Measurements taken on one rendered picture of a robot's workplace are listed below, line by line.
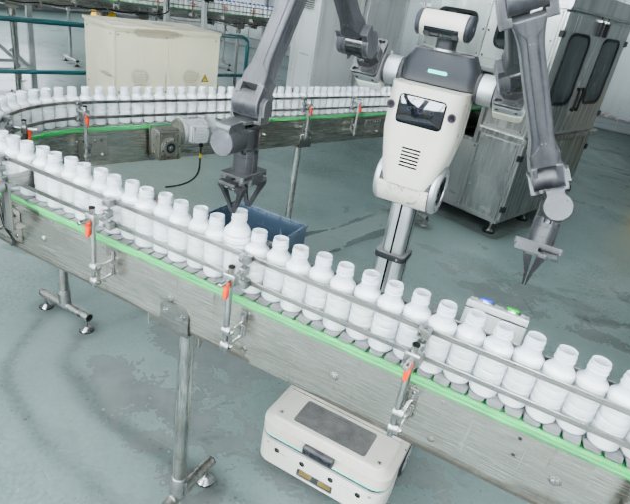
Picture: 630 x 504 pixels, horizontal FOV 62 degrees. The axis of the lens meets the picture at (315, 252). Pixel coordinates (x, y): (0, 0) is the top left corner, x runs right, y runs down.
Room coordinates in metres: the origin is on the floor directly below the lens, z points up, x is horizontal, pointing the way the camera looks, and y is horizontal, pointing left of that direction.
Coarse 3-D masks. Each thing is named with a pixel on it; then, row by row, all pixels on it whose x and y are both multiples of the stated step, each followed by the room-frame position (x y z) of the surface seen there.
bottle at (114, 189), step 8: (112, 176) 1.34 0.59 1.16; (120, 176) 1.33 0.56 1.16; (112, 184) 1.31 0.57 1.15; (120, 184) 1.33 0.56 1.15; (104, 192) 1.31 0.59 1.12; (112, 192) 1.31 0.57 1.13; (120, 192) 1.32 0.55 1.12; (120, 200) 1.31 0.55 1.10; (104, 208) 1.31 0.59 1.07; (112, 208) 1.30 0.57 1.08; (120, 208) 1.31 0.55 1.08; (120, 216) 1.31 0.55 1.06; (120, 224) 1.31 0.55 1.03; (112, 232) 1.30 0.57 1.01; (120, 232) 1.31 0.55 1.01
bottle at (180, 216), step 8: (176, 200) 1.24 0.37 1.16; (184, 200) 1.25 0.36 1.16; (176, 208) 1.22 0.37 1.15; (184, 208) 1.22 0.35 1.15; (176, 216) 1.22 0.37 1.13; (184, 216) 1.22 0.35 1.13; (176, 224) 1.21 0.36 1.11; (184, 224) 1.21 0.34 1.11; (168, 232) 1.22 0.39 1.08; (176, 232) 1.21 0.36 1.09; (168, 240) 1.22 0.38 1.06; (176, 240) 1.21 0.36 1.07; (184, 240) 1.21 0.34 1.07; (176, 248) 1.21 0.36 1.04; (184, 248) 1.21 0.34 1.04; (168, 256) 1.22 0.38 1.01; (176, 256) 1.21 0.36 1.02
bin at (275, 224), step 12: (240, 204) 1.83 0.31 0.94; (228, 216) 1.79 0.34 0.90; (252, 216) 1.81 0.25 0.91; (264, 216) 1.79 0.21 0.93; (276, 216) 1.77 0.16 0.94; (252, 228) 1.80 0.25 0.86; (264, 228) 1.78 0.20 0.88; (276, 228) 1.76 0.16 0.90; (288, 228) 1.74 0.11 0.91; (300, 228) 1.68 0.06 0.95; (300, 240) 1.69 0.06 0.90
